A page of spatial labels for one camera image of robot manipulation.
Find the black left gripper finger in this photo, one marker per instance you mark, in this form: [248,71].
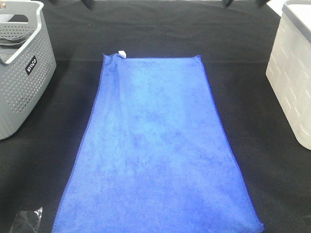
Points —
[89,4]

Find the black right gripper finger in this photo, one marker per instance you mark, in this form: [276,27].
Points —
[261,3]
[227,3]

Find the blue microfibre towel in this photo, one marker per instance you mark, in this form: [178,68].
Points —
[154,157]

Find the white plastic storage basket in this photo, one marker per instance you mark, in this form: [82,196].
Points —
[289,67]

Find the grey perforated plastic basket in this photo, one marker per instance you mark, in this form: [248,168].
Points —
[25,76]

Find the grey folded cloth in basket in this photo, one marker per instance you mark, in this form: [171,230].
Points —
[14,32]

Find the clear tape strip left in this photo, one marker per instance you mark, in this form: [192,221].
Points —
[27,221]

